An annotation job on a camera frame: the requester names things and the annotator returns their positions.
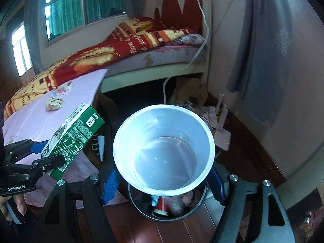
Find white cable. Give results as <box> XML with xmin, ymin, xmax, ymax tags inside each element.
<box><xmin>163</xmin><ymin>0</ymin><xmax>211</xmax><ymax>105</ymax></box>

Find small bright window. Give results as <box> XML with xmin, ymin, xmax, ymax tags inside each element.
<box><xmin>11</xmin><ymin>21</ymin><xmax>33</xmax><ymax>77</ymax></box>

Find red heart-shaped headboard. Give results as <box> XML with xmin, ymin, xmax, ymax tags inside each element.
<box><xmin>154</xmin><ymin>0</ymin><xmax>213</xmax><ymax>46</ymax></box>

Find crumpled wrappers in bin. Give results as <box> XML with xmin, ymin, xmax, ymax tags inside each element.
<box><xmin>169</xmin><ymin>191</ymin><xmax>201</xmax><ymax>215</ymax></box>

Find grey curtain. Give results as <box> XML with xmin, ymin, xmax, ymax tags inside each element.
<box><xmin>226</xmin><ymin>0</ymin><xmax>292</xmax><ymax>127</ymax></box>
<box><xmin>23</xmin><ymin>5</ymin><xmax>45</xmax><ymax>69</ymax></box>

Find crumpled pale wrapper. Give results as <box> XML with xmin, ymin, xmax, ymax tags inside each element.
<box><xmin>45</xmin><ymin>97</ymin><xmax>65</xmax><ymax>112</ymax></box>

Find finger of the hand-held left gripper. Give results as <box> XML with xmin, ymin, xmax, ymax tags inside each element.
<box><xmin>5</xmin><ymin>139</ymin><xmax>50</xmax><ymax>160</ymax></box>
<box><xmin>15</xmin><ymin>154</ymin><xmax>65</xmax><ymax>177</ymax></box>

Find red paper cup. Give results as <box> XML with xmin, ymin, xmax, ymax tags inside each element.
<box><xmin>151</xmin><ymin>195</ymin><xmax>171</xmax><ymax>216</ymax></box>

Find large green-tinted window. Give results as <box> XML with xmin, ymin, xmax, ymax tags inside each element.
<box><xmin>44</xmin><ymin>0</ymin><xmax>133</xmax><ymax>42</ymax></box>

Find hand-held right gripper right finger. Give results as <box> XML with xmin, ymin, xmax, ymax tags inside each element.
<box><xmin>208</xmin><ymin>166</ymin><xmax>299</xmax><ymax>243</ymax></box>

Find black round trash bin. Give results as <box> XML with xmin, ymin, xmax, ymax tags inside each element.
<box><xmin>128</xmin><ymin>182</ymin><xmax>208</xmax><ymax>224</ymax></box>

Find green carton box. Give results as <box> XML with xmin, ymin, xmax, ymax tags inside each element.
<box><xmin>40</xmin><ymin>102</ymin><xmax>105</xmax><ymax>180</ymax></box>

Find brown cardboard box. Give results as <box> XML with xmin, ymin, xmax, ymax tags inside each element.
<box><xmin>169</xmin><ymin>77</ymin><xmax>208</xmax><ymax>107</ymax></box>

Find blue white paper tub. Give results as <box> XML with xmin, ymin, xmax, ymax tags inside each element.
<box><xmin>113</xmin><ymin>104</ymin><xmax>216</xmax><ymax>196</ymax></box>

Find floral mattress sheet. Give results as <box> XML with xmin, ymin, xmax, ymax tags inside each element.
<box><xmin>106</xmin><ymin>34</ymin><xmax>207</xmax><ymax>78</ymax></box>

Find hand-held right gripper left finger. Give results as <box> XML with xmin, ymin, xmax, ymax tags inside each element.
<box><xmin>42</xmin><ymin>168</ymin><xmax>120</xmax><ymax>243</ymax></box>

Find small pale flat wrapper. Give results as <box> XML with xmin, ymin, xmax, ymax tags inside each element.
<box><xmin>51</xmin><ymin>80</ymin><xmax>74</xmax><ymax>96</ymax></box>

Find person's left hand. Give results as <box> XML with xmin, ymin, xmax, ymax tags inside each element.
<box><xmin>0</xmin><ymin>194</ymin><xmax>28</xmax><ymax>224</ymax></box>

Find red yellow printed quilt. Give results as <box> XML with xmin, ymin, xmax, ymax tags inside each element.
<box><xmin>4</xmin><ymin>16</ymin><xmax>203</xmax><ymax>118</ymax></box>

